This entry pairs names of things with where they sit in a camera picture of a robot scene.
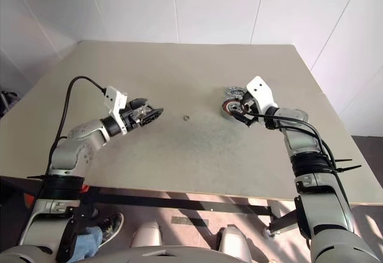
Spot grey round lid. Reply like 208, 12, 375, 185
223, 85, 248, 99

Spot dark rectangular floor plate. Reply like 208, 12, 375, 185
171, 216, 209, 227

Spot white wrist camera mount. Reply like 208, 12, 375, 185
245, 76, 279, 117
103, 85, 129, 134

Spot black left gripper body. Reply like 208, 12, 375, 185
121, 98, 151, 133

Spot black table frame crossbar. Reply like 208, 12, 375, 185
80, 186, 273, 216

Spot folded black metal trolley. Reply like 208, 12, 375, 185
0, 90, 19, 118

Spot grey table leg foot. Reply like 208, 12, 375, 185
262, 226, 277, 240

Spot pale robot foot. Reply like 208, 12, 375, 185
218, 226, 253, 259
131, 221, 164, 249

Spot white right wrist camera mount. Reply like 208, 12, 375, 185
245, 76, 279, 117

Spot black table frame side beam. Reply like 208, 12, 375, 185
0, 175, 39, 210

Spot camouflage sneaker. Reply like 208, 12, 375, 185
95, 212, 125, 249

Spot pale right robot foot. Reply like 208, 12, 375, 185
218, 226, 253, 259

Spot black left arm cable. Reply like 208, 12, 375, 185
31, 76, 108, 207

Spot blue jeans leg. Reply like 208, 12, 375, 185
73, 226, 104, 263

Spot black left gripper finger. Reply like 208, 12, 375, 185
139, 108, 165, 127
129, 97, 150, 108

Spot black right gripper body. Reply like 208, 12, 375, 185
240, 91, 262, 126

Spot grey robot torso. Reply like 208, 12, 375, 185
98, 244, 251, 263

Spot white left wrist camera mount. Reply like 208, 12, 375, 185
103, 85, 129, 134

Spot white tape roll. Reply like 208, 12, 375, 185
220, 95, 251, 124

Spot pale left robot foot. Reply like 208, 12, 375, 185
131, 221, 164, 249

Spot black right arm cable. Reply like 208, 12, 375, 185
236, 111, 345, 186

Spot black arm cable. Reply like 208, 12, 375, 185
236, 111, 345, 186
31, 76, 108, 207

